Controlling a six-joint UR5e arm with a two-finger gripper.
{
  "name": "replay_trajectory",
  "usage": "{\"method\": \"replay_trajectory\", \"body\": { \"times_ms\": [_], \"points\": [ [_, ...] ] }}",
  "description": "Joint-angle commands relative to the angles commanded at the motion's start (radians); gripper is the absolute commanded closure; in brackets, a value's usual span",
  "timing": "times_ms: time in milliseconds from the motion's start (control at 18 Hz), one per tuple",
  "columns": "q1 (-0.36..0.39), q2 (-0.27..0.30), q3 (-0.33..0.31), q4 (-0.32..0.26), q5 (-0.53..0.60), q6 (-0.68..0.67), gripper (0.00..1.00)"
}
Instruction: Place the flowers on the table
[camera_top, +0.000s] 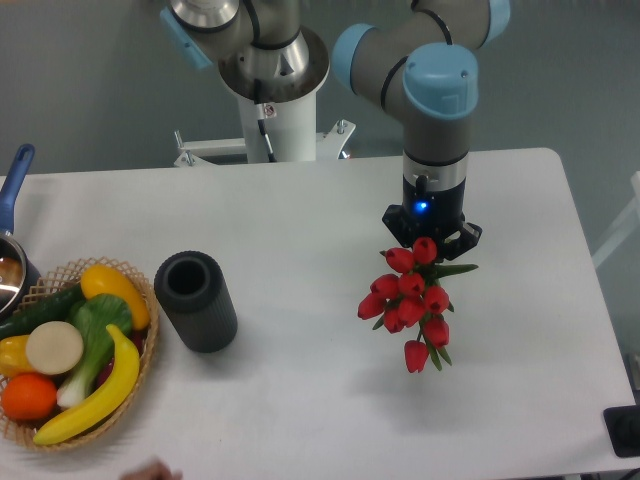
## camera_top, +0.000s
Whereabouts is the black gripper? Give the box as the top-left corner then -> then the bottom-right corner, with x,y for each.
382,175 -> 483,260

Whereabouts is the red tulip bouquet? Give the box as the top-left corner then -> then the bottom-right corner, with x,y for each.
357,237 -> 478,373

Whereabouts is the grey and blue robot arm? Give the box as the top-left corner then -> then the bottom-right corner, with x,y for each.
160,1 -> 511,260

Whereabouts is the person's hand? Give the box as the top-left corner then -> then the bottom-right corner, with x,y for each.
119,460 -> 183,480

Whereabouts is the dark grey ribbed vase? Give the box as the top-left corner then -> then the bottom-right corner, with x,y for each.
154,251 -> 238,353

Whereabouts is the black device at table edge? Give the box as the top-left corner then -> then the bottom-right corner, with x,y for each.
603,405 -> 640,458

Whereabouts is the yellow squash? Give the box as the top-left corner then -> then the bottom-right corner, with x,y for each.
80,264 -> 151,331

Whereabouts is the green bok choy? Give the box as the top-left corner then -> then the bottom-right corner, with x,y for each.
57,294 -> 132,410

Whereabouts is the woven wicker basket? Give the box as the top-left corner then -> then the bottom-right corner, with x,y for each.
1,257 -> 160,452

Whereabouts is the green cucumber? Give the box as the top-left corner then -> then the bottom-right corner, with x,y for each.
1,283 -> 85,340

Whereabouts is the beige round radish slice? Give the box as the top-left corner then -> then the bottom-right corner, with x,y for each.
25,321 -> 84,375

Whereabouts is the yellow banana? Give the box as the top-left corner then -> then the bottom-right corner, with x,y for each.
33,324 -> 140,446

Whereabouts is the yellow bell pepper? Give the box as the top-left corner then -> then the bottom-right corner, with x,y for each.
0,335 -> 36,378

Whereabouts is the orange fruit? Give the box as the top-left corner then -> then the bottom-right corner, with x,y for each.
1,373 -> 57,421

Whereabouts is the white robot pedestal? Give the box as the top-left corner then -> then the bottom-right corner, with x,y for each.
174,92 -> 356,167

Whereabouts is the white frame at right edge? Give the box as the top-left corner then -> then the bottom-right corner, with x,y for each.
591,171 -> 639,269

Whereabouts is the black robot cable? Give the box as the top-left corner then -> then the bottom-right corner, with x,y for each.
252,78 -> 278,164

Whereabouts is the blue handled saucepan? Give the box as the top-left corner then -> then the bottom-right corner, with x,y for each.
1,144 -> 40,321

